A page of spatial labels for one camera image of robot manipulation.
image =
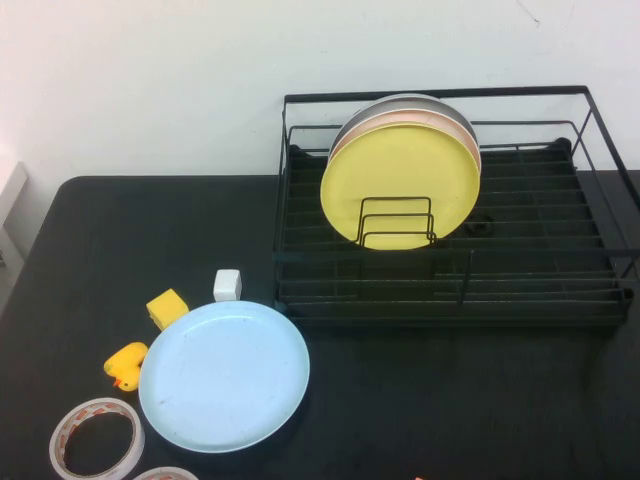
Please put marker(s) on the light blue round plate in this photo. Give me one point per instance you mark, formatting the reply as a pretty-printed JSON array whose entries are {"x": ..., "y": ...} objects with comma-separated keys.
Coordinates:
[{"x": 225, "y": 375}]

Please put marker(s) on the yellow round plate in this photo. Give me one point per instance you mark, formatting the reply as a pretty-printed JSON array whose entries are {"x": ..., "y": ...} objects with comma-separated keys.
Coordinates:
[{"x": 400, "y": 165}]

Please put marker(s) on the pink round plate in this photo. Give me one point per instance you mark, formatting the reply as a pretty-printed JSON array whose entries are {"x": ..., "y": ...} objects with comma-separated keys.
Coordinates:
[{"x": 415, "y": 117}]

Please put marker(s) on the grey round plate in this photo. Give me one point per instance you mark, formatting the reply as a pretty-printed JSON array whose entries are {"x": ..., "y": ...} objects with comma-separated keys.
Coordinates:
[{"x": 442, "y": 107}]

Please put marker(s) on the white cube block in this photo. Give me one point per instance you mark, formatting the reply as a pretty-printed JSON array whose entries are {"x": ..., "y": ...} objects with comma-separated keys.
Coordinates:
[{"x": 226, "y": 287}]

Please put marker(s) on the yellow cube block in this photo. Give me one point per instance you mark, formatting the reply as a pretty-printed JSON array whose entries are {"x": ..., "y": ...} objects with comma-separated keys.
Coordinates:
[{"x": 165, "y": 302}]

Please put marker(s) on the yellow rubber duck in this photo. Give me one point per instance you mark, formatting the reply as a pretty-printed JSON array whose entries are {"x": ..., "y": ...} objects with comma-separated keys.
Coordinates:
[{"x": 125, "y": 365}]

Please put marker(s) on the white tape roll red print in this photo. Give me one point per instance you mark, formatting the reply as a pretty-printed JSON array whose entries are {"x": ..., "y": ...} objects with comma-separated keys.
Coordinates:
[
  {"x": 57, "y": 442},
  {"x": 165, "y": 472}
]

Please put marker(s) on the grey wall trunking box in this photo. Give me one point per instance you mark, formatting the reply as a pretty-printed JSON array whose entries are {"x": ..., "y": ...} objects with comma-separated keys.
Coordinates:
[{"x": 12, "y": 200}]

